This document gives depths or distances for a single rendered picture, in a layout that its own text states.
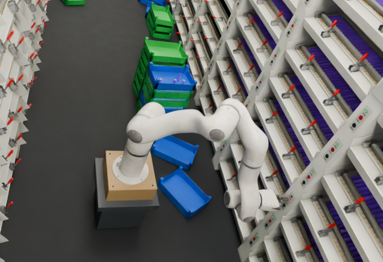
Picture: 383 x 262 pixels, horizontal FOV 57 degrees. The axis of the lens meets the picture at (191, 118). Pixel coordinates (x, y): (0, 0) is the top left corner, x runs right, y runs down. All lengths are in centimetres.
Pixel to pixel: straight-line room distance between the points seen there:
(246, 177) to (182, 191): 92
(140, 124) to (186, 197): 97
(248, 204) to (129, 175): 63
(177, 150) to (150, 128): 111
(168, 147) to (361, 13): 157
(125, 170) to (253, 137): 72
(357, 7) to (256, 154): 76
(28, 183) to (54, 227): 32
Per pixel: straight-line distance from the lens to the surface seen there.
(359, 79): 161
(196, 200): 239
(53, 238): 208
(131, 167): 179
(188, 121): 145
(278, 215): 194
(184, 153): 262
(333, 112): 170
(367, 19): 165
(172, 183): 241
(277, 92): 201
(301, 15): 198
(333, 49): 175
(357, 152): 157
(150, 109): 161
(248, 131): 141
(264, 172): 208
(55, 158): 238
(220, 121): 135
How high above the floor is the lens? 184
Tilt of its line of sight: 39 degrees down
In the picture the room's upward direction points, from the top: 24 degrees clockwise
